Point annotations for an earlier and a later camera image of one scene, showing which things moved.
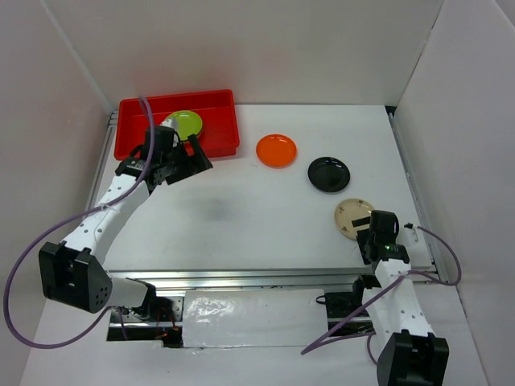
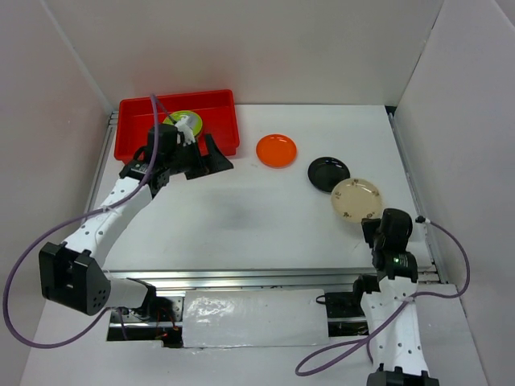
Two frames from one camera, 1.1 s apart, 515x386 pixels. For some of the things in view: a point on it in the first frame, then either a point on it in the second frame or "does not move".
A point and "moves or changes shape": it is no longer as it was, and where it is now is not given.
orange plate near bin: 276,151 does not move
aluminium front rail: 257,279 does not move
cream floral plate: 348,210 moves or changes shape
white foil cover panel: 275,318 does not move
